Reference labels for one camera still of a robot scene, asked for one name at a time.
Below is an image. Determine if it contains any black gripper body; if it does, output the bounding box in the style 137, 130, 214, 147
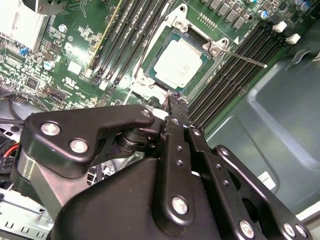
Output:
11, 157, 245, 240

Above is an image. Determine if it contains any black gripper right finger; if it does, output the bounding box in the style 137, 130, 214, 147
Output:
176, 96, 315, 240

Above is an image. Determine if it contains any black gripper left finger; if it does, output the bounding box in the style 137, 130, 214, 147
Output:
18, 93, 199, 225

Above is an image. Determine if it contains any metal socket cover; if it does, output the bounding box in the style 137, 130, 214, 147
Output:
128, 81, 173, 118

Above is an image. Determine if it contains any silver CPU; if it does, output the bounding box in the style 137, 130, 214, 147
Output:
146, 31, 212, 92

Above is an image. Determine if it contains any metal locking lever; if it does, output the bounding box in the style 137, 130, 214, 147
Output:
219, 48, 268, 69

